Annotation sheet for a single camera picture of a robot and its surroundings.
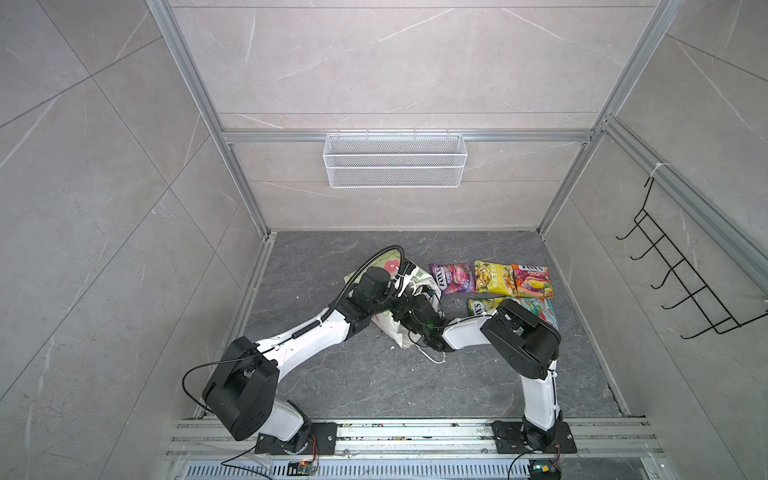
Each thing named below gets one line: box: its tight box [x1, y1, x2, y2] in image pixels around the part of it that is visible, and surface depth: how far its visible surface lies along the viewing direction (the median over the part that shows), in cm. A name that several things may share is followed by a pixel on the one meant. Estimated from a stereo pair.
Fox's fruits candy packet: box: [511, 264, 555, 298], surface depth 103 cm
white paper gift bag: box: [344, 249, 441, 349], surface depth 70 cm
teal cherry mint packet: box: [510, 297, 559, 331], surface depth 97 cm
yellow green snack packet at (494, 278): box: [474, 260, 517, 297], surface depth 103 cm
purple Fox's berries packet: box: [429, 262, 476, 295], surface depth 105 cm
